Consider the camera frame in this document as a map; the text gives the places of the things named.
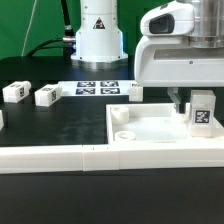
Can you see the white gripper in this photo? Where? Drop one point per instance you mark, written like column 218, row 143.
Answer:
column 182, row 45

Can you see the white square tabletop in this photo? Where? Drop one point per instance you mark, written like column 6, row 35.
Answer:
column 155, row 126

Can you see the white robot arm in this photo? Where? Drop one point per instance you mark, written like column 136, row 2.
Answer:
column 99, row 42

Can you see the small white tagged block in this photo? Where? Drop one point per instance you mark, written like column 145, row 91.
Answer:
column 135, row 93

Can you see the white L-shaped obstacle fence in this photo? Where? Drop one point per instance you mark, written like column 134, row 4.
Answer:
column 108, row 157

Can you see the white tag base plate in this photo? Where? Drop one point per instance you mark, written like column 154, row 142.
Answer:
column 95, row 88

